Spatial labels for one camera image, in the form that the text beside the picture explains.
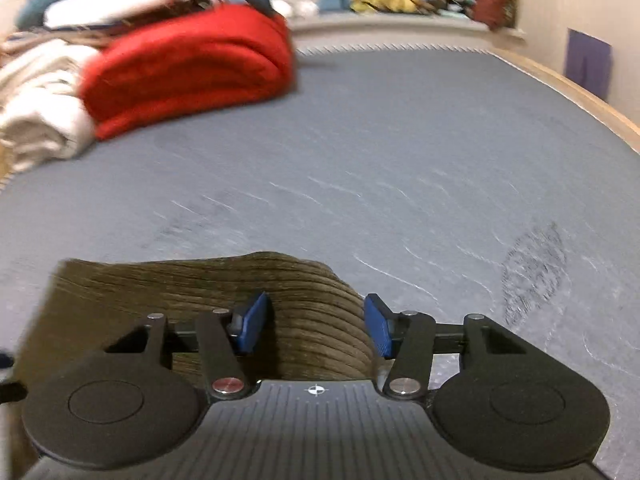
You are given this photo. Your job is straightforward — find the dark olive corduroy pants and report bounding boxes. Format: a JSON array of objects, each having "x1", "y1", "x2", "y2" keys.
[{"x1": 0, "y1": 250, "x2": 378, "y2": 480}]

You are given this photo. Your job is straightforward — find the grey bed mattress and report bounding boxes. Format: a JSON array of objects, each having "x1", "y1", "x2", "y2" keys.
[{"x1": 1, "y1": 49, "x2": 639, "y2": 479}]

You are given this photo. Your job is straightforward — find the cream folded blanket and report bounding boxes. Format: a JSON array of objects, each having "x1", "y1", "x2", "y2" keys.
[{"x1": 1, "y1": 39, "x2": 99, "y2": 174}]

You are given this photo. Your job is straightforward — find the red folded blanket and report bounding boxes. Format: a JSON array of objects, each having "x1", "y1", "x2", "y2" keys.
[{"x1": 78, "y1": 3, "x2": 295, "y2": 141}]

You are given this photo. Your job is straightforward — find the navy striped folded cloth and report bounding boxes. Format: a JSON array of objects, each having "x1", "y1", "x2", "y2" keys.
[{"x1": 1, "y1": 0, "x2": 226, "y2": 56}]

